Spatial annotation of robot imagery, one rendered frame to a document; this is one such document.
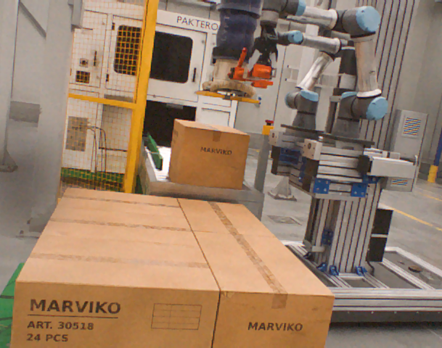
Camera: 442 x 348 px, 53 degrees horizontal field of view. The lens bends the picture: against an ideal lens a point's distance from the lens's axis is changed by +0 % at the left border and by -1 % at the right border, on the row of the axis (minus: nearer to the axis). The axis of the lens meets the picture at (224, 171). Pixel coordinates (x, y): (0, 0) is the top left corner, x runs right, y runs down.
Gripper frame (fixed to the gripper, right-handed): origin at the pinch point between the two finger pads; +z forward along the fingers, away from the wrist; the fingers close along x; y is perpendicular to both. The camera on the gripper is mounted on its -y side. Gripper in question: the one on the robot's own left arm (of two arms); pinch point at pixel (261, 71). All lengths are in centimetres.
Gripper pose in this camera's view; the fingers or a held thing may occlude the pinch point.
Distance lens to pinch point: 191.0
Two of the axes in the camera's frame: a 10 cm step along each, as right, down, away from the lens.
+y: -1.8, -1.8, 9.7
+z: -1.5, 9.8, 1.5
